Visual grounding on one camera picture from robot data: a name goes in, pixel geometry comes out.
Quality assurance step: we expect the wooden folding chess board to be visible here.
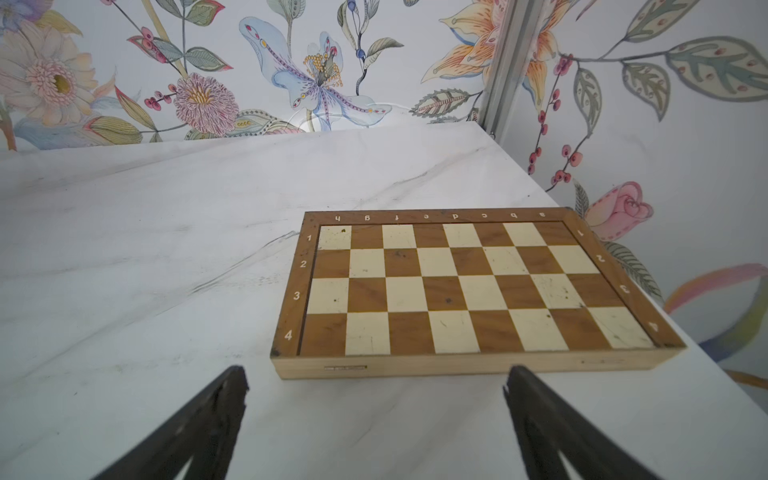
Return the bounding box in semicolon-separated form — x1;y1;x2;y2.
270;208;685;379

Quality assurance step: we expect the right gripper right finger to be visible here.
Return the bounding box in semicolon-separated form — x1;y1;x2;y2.
503;365;657;479

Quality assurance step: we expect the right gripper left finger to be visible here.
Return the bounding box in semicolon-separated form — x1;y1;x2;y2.
96;365;249;479

